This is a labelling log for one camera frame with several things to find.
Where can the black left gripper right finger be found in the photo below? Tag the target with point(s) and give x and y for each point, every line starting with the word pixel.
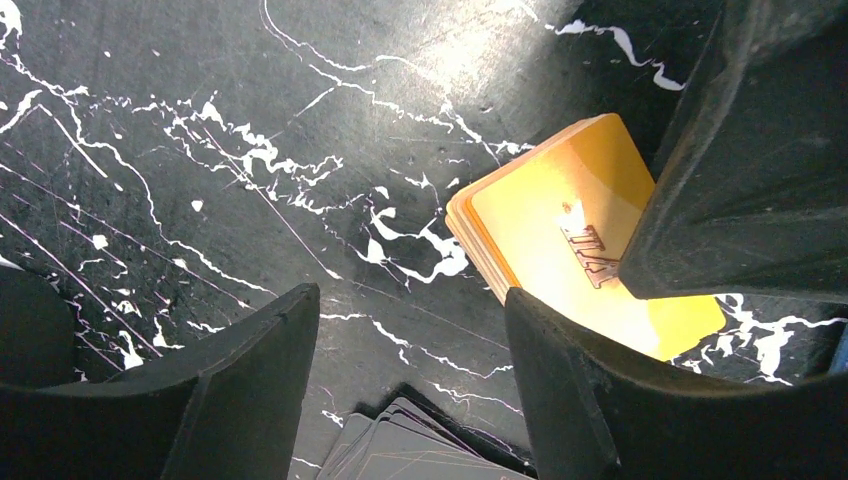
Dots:
pixel 596 409

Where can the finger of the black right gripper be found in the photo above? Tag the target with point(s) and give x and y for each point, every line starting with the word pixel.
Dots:
pixel 751 194

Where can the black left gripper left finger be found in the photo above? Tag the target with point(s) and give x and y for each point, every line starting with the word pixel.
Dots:
pixel 226 406

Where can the black card stack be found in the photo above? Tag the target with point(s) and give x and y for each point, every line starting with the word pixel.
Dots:
pixel 404 442

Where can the orange credit card stack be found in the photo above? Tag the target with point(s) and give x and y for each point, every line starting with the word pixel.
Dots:
pixel 556 222

